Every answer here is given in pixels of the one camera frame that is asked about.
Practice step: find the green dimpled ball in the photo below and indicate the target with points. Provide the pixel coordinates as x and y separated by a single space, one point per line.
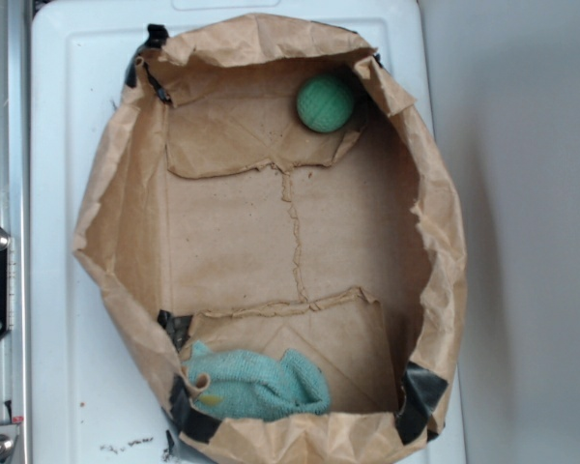
325 103

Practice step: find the brown paper bag tray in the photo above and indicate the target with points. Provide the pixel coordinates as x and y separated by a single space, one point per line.
212 104

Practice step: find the teal knitted cloth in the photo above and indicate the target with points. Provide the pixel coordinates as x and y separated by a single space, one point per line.
242 384

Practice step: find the white plastic bin lid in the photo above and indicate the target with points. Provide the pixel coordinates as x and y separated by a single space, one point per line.
90 404

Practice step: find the aluminium frame rail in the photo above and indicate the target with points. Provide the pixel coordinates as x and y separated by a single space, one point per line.
15 402

